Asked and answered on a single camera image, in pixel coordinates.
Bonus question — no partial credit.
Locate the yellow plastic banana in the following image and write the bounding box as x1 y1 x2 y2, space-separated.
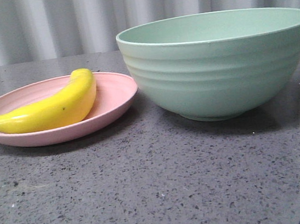
0 68 97 134

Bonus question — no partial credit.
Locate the pink plate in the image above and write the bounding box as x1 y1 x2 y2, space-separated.
0 72 138 147

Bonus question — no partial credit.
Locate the green ribbed bowl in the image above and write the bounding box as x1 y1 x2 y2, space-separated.
116 7 300 121

